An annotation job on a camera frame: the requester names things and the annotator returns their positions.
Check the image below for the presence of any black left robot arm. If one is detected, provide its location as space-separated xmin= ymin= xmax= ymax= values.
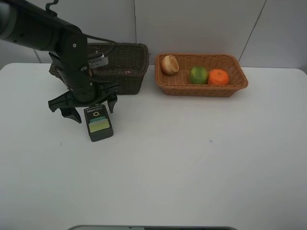
xmin=0 ymin=0 xmax=119 ymax=123

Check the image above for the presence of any red yellow toy apple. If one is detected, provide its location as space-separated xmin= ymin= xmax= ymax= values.
xmin=161 ymin=55 xmax=179 ymax=75

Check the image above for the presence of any orange wicker basket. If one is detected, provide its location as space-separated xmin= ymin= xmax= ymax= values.
xmin=154 ymin=53 xmax=248 ymax=97

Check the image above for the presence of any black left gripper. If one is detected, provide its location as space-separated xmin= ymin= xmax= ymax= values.
xmin=48 ymin=70 xmax=119 ymax=124

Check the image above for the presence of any green toy mango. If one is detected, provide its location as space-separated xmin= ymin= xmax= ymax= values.
xmin=189 ymin=66 xmax=208 ymax=84

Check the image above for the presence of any black lotion pump bottle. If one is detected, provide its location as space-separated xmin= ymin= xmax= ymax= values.
xmin=83 ymin=104 xmax=114 ymax=142

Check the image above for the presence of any orange toy tangerine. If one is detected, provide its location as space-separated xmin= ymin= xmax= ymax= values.
xmin=208 ymin=69 xmax=230 ymax=85

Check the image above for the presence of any dark brown wicker basket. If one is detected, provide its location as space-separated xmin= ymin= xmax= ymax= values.
xmin=49 ymin=42 xmax=149 ymax=95

